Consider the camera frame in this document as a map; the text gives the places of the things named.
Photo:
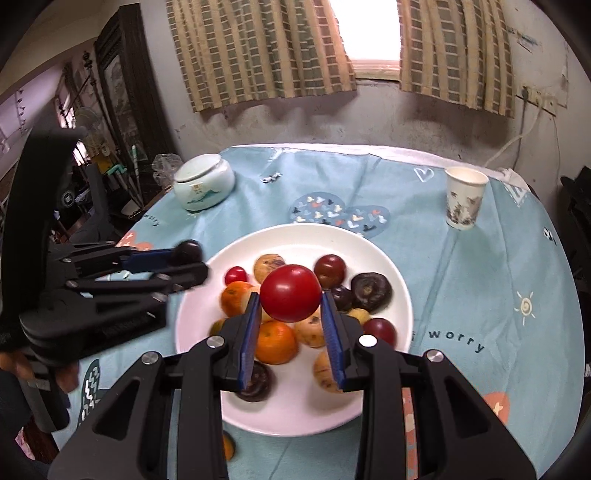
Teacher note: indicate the printed blue tablecloth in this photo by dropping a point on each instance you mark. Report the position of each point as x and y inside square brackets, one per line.
[461, 286]

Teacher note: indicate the red tomato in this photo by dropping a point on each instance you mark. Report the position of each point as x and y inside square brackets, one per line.
[291, 293]
[236, 275]

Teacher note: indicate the wall power strip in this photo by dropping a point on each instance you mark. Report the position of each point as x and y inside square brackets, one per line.
[540, 99]

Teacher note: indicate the dark framed painting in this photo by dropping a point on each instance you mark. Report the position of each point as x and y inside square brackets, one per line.
[120, 92]

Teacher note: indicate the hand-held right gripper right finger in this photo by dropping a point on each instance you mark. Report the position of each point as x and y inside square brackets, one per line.
[332, 341]

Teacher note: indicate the checked beige curtain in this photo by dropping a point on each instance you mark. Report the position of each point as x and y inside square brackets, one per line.
[258, 50]
[457, 50]

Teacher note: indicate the white plate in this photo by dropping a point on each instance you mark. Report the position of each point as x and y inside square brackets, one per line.
[295, 406]

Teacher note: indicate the spotted yellow fruit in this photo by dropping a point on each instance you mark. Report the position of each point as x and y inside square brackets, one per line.
[323, 369]
[310, 331]
[270, 266]

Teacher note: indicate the grey chair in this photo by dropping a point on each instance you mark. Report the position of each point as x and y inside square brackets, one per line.
[99, 207]

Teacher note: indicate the bright window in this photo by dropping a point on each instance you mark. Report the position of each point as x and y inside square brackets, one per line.
[369, 32]

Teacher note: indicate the orange tangerine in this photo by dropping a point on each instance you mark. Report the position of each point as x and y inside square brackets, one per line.
[236, 297]
[227, 446]
[275, 341]

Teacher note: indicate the pale ceramic lidded jar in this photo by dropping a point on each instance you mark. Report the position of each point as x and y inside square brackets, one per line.
[203, 184]

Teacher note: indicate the clear plastic bag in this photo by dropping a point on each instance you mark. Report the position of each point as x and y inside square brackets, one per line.
[166, 166]

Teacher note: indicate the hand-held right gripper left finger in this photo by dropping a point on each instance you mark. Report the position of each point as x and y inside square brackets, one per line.
[249, 341]

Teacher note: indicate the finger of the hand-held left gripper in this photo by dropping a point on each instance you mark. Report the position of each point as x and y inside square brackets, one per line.
[150, 261]
[184, 277]

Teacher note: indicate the printed paper cup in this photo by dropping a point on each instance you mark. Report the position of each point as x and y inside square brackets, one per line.
[464, 198]

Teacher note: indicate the person's left hand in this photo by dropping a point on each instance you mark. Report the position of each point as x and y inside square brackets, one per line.
[64, 378]

